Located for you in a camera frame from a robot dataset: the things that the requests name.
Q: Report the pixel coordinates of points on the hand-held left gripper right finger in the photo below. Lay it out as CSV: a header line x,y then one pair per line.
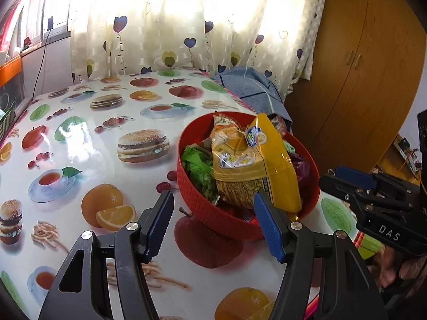
x,y
270,230

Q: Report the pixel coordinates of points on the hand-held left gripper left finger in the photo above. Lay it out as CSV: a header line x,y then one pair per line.
x,y
160,226

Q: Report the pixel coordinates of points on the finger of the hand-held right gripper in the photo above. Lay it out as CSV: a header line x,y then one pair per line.
x,y
355,176
337,186

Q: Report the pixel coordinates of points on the purple snack packet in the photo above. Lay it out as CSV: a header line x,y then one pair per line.
x,y
302,170

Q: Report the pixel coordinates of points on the red round plastic basket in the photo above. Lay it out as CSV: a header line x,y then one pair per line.
x,y
200,206

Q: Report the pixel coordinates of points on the long yellow snack bar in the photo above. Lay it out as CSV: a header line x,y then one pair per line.
x,y
280,173

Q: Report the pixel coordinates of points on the green white nut packet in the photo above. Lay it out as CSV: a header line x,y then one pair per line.
x,y
288,146

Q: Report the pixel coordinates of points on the green snack packet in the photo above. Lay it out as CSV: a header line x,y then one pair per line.
x,y
200,170

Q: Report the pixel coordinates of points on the orange snack packet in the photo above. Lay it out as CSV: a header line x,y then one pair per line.
x,y
227,126

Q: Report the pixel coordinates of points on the person's right hand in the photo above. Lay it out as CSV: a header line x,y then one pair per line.
x,y
413,268

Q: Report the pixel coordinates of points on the wooden wardrobe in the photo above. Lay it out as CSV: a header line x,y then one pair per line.
x,y
360,73

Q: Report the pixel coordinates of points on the fruit print tablecloth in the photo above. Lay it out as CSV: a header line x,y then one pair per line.
x,y
86,150

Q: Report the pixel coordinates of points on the blue cloth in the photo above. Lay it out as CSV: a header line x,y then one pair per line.
x,y
247,86

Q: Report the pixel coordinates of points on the green patterned open box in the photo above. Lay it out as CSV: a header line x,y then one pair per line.
x,y
8,121

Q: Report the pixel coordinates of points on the heart print curtain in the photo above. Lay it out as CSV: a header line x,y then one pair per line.
x,y
166,16

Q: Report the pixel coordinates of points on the orange lidded storage bin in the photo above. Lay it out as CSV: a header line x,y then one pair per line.
x,y
10,68

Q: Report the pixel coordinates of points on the black charger plug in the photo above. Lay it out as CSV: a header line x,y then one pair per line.
x,y
50,22

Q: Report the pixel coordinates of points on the window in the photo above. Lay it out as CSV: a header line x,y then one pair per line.
x,y
46,3

